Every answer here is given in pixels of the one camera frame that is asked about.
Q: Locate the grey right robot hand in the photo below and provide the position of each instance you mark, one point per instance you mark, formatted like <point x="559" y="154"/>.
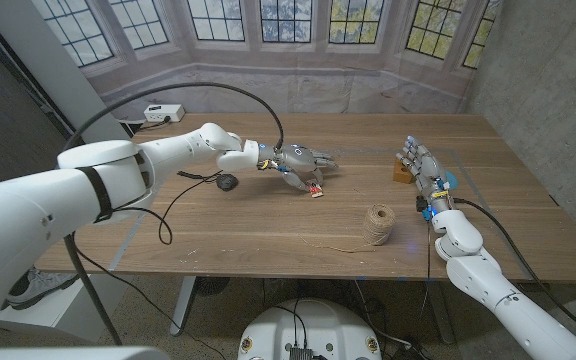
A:
<point x="425" y="167"/>

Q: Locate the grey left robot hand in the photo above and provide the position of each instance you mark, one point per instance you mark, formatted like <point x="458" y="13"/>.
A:
<point x="295" y="160"/>

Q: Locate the red white match box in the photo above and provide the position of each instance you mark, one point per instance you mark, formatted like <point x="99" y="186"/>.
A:
<point x="317" y="190"/>

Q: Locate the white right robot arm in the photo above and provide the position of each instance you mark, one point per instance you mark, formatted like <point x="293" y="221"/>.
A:
<point x="508" y="300"/>

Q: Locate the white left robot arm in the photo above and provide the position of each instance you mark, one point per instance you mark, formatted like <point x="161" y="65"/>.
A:
<point x="68" y="200"/>

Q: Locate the wooden block with two holes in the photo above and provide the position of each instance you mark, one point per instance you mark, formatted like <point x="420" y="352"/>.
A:
<point x="401" y="175"/>

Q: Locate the blue round disc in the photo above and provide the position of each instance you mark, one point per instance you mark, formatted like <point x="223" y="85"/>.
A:
<point x="452" y="180"/>

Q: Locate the brown twine spool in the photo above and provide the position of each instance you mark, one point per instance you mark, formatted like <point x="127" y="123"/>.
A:
<point x="379" y="225"/>

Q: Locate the printed window backdrop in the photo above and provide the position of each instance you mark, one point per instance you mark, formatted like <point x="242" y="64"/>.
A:
<point x="368" y="90"/>

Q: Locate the loose twine strand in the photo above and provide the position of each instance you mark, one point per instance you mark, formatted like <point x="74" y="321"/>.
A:
<point x="338" y="248"/>

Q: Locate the white power strip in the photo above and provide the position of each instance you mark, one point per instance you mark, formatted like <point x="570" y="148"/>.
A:
<point x="164" y="113"/>

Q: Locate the grey table leg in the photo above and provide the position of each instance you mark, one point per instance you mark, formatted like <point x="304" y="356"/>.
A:
<point x="440" y="312"/>
<point x="183" y="305"/>

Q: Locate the black round fan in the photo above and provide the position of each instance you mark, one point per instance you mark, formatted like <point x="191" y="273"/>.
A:
<point x="212" y="286"/>

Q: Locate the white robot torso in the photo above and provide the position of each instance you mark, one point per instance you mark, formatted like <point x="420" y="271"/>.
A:
<point x="313" y="325"/>

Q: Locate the grey black sneaker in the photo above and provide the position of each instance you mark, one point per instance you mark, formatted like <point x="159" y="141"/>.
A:
<point x="38" y="287"/>

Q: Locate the white robot chest rim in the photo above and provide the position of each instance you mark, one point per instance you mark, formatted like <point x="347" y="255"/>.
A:
<point x="68" y="354"/>

